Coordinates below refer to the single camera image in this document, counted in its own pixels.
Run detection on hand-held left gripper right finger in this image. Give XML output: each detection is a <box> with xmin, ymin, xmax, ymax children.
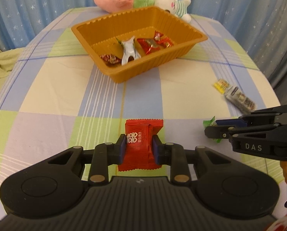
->
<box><xmin>153</xmin><ymin>135</ymin><xmax>248</xmax><ymax>185</ymax></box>

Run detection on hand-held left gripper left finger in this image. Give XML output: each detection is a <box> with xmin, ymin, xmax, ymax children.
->
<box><xmin>30</xmin><ymin>134</ymin><xmax>127</xmax><ymax>186</ymax></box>

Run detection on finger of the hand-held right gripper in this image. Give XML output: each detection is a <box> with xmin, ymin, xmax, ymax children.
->
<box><xmin>204</xmin><ymin>123</ymin><xmax>287</xmax><ymax>139</ymax></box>
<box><xmin>217</xmin><ymin>105</ymin><xmax>287</xmax><ymax>127</ymax></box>

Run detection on large red snack packet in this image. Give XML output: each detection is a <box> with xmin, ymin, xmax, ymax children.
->
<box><xmin>118</xmin><ymin>119</ymin><xmax>164</xmax><ymax>172</ymax></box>

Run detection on golden plastic tray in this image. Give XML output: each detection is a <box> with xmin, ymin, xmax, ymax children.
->
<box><xmin>71</xmin><ymin>7</ymin><xmax>208</xmax><ymax>84</ymax></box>

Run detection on brown red patterned candy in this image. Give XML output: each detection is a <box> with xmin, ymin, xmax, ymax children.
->
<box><xmin>100</xmin><ymin>54</ymin><xmax>118</xmax><ymax>65</ymax></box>

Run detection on green white snack packet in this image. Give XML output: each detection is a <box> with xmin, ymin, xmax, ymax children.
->
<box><xmin>116</xmin><ymin>36</ymin><xmax>141</xmax><ymax>66</ymax></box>

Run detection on red flowered candy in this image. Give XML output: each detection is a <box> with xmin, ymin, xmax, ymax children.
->
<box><xmin>137</xmin><ymin>38</ymin><xmax>161</xmax><ymax>55</ymax></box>

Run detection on clear silver snack packet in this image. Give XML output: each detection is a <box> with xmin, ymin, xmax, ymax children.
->
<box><xmin>224</xmin><ymin>85</ymin><xmax>258</xmax><ymax>114</ymax></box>

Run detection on yellow candy packet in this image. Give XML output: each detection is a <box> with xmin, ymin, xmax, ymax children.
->
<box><xmin>213</xmin><ymin>78</ymin><xmax>232</xmax><ymax>94</ymax></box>

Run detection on red and white garment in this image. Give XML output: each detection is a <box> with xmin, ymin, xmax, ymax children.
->
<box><xmin>264</xmin><ymin>215</ymin><xmax>287</xmax><ymax>231</ymax></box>

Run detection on checked tablecloth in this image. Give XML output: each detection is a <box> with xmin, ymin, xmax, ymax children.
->
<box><xmin>0</xmin><ymin>7</ymin><xmax>286</xmax><ymax>217</ymax></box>

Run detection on red gold wrapped candy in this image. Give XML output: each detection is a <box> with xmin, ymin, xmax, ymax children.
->
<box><xmin>158</xmin><ymin>38</ymin><xmax>174</xmax><ymax>49</ymax></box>

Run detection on blue starred curtain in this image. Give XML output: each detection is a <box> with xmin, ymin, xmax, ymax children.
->
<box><xmin>0</xmin><ymin>0</ymin><xmax>287</xmax><ymax>111</ymax></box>

